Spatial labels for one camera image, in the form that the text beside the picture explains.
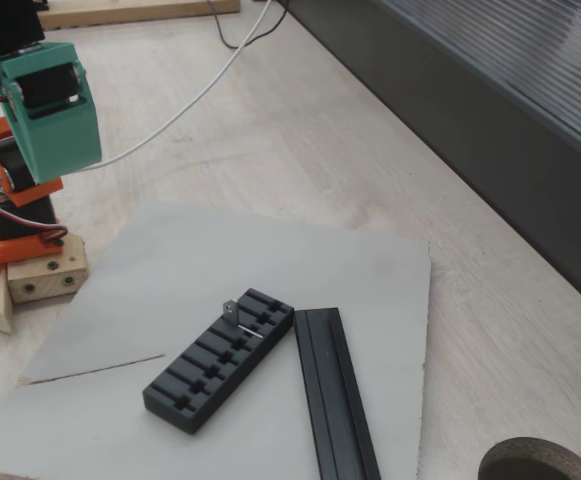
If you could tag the small metal L bracket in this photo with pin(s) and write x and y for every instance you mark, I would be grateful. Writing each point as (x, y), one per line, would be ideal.
(230, 312)

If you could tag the light wooden plank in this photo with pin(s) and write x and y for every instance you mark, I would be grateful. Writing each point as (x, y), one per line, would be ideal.
(120, 12)

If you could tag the wooden block with screw holes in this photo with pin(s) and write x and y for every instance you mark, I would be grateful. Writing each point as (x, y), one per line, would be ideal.
(40, 280)

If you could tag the grey faced plywood board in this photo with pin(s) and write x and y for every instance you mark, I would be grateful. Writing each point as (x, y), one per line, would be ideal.
(195, 260)

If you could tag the black slotted holder block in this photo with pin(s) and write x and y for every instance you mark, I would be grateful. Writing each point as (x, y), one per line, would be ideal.
(170, 415)

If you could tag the grey horizontal window blind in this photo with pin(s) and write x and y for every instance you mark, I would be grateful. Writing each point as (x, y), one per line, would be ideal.
(545, 60)

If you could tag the black aluminium profile rail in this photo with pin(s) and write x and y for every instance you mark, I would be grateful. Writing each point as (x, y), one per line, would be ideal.
(330, 400)

